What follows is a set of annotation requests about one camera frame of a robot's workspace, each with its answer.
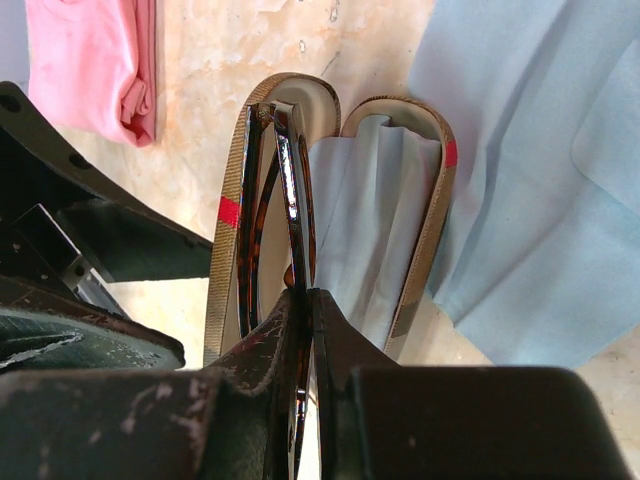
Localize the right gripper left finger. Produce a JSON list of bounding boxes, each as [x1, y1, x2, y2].
[[1, 290, 298, 479]]

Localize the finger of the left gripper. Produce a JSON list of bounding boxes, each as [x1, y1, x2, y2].
[[1, 279, 185, 373], [1, 81, 212, 283]]

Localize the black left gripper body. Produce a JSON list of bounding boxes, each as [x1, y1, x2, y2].
[[1, 204, 115, 310]]

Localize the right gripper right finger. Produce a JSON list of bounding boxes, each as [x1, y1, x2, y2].
[[309, 289, 630, 479]]

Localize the tortoiseshell brown sunglasses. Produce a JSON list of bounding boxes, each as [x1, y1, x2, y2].
[[236, 100, 315, 479]]

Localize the plaid brown glasses case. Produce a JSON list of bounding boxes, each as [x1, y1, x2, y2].
[[203, 72, 458, 364]]

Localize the small light blue cloth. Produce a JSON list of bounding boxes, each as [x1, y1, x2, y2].
[[309, 115, 441, 348]]

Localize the folded pink t-shirt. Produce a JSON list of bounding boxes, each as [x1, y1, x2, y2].
[[25, 1, 156, 147]]

